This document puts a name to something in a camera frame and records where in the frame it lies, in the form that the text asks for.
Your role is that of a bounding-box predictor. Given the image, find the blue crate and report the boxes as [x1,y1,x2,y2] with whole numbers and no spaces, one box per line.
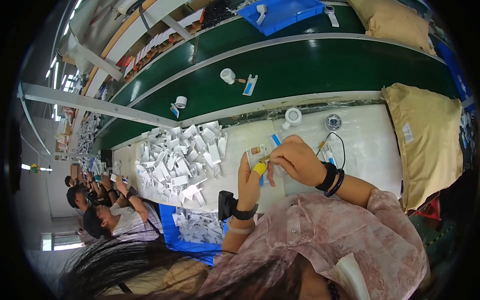
[436,40,474,111]

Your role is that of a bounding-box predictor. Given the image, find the person's body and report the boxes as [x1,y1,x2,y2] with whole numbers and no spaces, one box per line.
[62,189,428,300]

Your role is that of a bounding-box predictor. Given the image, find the blue plastic tray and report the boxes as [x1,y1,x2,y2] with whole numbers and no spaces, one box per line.
[238,0,326,37]

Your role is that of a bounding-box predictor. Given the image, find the white plastic handle shell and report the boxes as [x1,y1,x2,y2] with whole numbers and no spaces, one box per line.
[245,144,268,166]

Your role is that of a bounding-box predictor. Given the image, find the person's left hand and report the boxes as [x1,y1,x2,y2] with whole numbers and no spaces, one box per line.
[238,148,269,211]

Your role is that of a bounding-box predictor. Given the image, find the grey metal frame beam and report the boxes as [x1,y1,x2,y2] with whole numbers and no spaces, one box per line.
[17,82,179,129]

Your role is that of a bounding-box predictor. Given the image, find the black cable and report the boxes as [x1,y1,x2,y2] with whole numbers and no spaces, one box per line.
[316,132,346,169]

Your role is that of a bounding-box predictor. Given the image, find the green conveyor belt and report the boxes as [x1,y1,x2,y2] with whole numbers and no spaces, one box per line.
[92,4,462,151]

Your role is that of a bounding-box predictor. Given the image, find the distant heap of white parts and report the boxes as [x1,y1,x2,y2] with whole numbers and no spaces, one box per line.
[75,110,107,177]

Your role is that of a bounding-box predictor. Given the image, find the large tan bag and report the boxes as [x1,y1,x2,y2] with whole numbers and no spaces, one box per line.
[347,0,437,56]
[381,83,464,214]

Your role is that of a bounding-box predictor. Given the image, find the person's right hand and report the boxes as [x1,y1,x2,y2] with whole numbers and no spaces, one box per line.
[267,134,327,187]

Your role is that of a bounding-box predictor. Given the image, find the red plastic object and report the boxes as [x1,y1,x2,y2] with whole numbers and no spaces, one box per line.
[412,197,442,222]

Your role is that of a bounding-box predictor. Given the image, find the grey round fan grille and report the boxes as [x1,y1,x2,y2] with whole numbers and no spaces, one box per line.
[325,113,343,131]

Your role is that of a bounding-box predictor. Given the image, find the blue tray of white shells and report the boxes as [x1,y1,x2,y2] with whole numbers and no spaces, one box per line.
[158,203,226,267]

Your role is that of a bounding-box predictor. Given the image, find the pile of white plastic shells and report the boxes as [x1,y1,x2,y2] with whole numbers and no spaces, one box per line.
[134,121,229,208]

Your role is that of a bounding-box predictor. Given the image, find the shelf with boxed parts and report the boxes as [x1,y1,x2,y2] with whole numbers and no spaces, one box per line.
[80,0,211,94]

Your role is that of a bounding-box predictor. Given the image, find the black wrist band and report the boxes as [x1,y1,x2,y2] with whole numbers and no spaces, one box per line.
[218,190,259,222]
[315,161,338,192]

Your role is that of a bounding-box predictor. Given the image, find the clear pink bangle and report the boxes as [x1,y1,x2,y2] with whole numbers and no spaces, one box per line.
[226,219,256,236]

